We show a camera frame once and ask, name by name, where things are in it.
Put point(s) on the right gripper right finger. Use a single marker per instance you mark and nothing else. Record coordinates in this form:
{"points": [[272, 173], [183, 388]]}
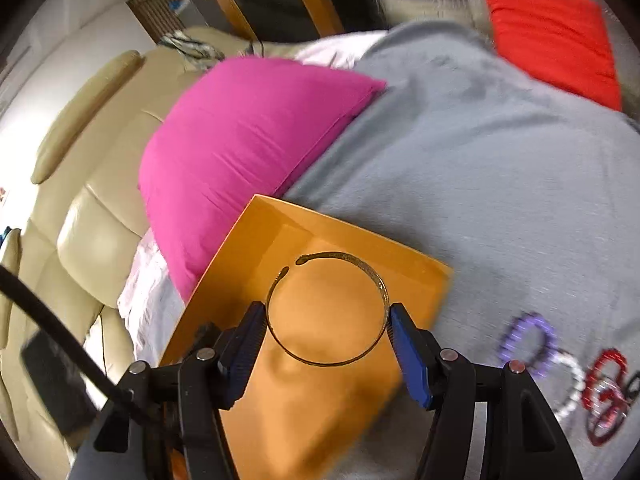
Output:
{"points": [[414, 356]]}

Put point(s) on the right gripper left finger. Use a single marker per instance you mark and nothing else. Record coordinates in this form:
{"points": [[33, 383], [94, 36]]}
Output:
{"points": [[239, 355]]}

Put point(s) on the bronze bangle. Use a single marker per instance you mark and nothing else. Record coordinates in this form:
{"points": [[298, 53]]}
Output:
{"points": [[327, 309]]}

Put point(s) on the dark red thin bangle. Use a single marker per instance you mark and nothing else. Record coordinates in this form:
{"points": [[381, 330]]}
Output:
{"points": [[607, 415]]}

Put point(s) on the orange cardboard box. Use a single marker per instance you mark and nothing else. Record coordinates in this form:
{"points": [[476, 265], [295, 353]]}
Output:
{"points": [[326, 369]]}

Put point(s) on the grey blanket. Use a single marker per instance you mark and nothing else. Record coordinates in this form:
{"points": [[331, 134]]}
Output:
{"points": [[529, 193]]}

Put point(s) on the beige leather armchair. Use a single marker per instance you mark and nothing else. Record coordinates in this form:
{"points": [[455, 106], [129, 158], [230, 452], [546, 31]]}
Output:
{"points": [[76, 248]]}

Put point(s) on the magenta pillow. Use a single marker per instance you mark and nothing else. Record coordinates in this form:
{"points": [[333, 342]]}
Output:
{"points": [[249, 126]]}

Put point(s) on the red pillow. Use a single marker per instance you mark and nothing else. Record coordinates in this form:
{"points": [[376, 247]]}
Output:
{"points": [[560, 42]]}

